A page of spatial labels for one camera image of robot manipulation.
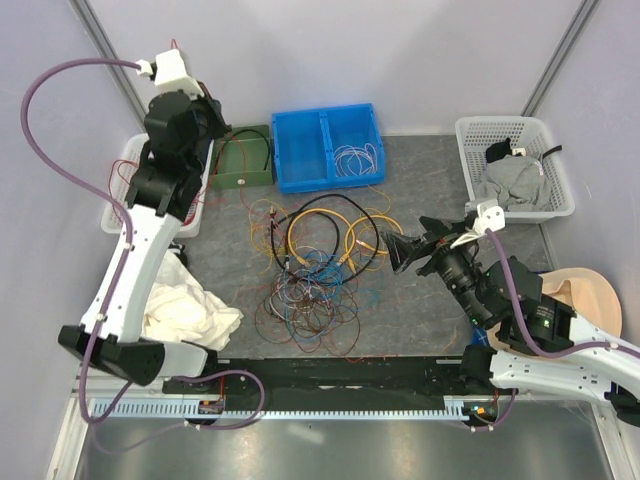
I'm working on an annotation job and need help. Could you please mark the beige bucket hat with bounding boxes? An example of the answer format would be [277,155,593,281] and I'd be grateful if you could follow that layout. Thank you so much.
[476,258,622,359]

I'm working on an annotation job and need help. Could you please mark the white perforated basket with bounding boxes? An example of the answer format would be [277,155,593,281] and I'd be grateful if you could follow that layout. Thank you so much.
[101,133,214,239]
[455,116,575,224]

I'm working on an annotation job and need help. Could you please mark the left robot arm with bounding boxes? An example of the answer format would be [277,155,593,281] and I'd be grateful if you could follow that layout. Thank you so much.
[58,81,231,393]

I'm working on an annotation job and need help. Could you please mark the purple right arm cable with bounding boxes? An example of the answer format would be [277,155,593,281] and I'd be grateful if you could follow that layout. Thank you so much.
[447,227,640,435]

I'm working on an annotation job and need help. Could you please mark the white left perforated basket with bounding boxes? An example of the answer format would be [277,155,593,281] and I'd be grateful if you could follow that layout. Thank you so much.
[101,133,214,239]

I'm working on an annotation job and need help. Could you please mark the white cloth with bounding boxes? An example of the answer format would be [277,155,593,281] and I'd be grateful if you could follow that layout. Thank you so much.
[142,251,243,351]

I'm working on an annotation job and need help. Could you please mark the thin brown wire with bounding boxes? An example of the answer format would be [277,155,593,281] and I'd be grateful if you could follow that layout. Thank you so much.
[254,272,364,357]

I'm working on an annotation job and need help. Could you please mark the green plastic box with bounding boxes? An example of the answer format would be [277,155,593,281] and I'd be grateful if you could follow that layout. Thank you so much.
[208,124,274,191]

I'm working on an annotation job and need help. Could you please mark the white wires in blue bin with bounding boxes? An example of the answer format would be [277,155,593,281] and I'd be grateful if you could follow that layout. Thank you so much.
[333,142,384,177]

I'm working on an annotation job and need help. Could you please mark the grey cloth in basket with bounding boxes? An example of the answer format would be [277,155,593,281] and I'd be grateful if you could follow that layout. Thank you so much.
[474,156,551,212]

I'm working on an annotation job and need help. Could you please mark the black item in basket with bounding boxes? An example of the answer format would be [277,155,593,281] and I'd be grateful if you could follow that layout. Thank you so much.
[485,137,512,164]

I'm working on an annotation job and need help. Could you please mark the red cables in basket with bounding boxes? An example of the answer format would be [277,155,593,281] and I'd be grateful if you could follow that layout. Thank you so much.
[108,158,201,226]

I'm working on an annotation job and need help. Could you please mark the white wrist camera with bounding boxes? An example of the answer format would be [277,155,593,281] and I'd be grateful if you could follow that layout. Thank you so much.
[465,198,506,235]
[136,48,202,98]

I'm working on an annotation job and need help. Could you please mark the white right perforated basket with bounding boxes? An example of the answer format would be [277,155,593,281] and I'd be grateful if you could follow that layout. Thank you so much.
[455,116,575,224]

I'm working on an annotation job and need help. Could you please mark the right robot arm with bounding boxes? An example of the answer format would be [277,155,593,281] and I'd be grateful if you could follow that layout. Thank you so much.
[381,217,639,426]

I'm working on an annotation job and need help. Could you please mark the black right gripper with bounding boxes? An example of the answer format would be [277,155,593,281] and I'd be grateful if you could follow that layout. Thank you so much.
[378,215,488,326]

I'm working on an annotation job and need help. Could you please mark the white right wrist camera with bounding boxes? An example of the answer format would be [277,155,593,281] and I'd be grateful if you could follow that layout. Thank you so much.
[465,198,506,235]

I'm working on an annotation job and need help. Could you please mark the white slotted cable duct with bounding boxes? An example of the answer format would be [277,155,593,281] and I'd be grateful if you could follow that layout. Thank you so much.
[109,397,469,421]

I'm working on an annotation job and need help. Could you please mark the thin yellow wire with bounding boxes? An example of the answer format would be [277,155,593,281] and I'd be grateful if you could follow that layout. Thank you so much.
[248,185,391,274]

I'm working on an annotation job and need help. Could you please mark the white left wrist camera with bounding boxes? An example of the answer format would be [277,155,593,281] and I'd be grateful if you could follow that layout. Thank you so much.
[136,48,202,98]

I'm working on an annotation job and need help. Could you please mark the short black cable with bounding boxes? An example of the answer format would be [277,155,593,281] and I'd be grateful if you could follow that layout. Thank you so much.
[214,128,274,174]

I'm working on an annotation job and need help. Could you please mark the blue cloth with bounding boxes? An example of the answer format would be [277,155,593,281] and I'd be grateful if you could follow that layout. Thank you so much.
[471,327,490,346]

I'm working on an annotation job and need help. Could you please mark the blue plastic divided bin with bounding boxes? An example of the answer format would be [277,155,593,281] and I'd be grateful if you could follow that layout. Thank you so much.
[272,103,386,194]

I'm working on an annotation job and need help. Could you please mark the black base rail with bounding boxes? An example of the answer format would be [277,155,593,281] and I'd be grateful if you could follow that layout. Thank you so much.
[162,356,495,409]

